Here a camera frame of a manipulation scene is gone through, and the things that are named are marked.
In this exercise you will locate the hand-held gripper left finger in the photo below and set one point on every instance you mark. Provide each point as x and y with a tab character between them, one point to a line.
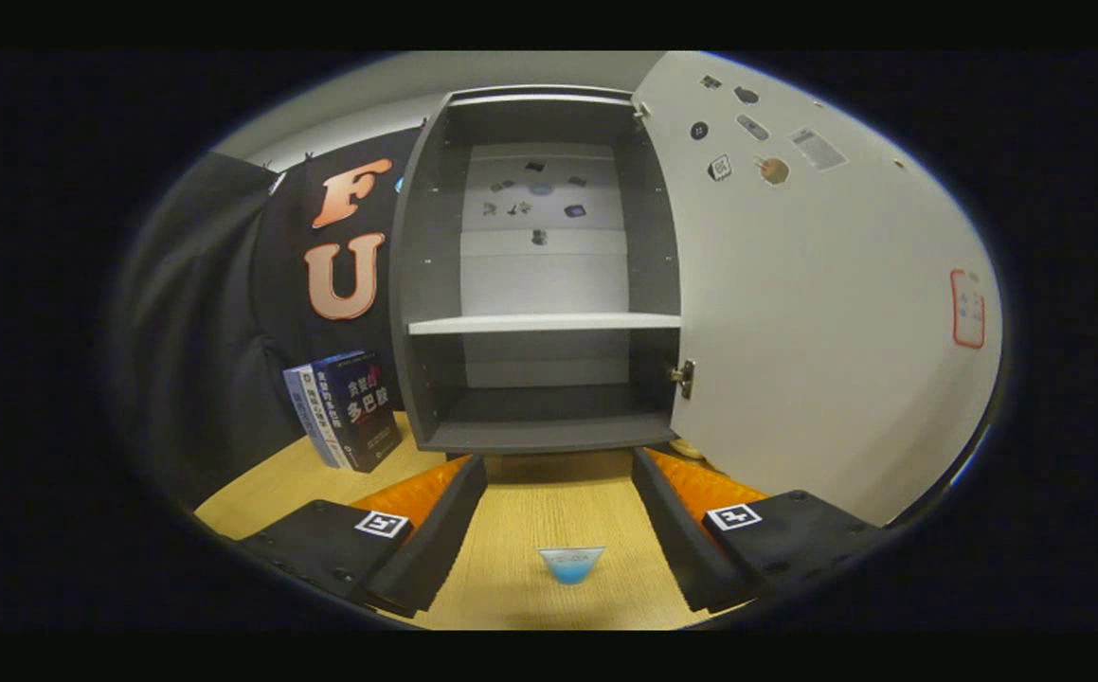
444	530

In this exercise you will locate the white spine book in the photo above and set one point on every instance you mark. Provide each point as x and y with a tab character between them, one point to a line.
321	417

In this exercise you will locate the light blue book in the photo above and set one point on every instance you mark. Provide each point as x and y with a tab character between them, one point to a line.
302	407

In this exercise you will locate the light grey cabinet door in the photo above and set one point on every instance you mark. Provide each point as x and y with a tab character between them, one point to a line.
795	332

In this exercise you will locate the black backdrop cloth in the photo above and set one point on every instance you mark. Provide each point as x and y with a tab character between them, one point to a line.
207	332

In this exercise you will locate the grey cabinet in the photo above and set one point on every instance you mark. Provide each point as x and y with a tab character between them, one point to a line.
425	284

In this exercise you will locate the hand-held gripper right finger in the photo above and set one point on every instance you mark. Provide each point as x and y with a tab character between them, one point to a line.
676	530

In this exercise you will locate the cream plush toy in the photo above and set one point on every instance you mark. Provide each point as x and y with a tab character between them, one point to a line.
687	449

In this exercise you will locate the blue and white tube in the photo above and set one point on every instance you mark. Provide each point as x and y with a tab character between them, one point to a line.
570	568

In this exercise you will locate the white cabinet shelf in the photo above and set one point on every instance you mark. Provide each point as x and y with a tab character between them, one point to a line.
539	324

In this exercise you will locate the dark blue book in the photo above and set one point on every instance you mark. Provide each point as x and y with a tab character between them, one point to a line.
364	412

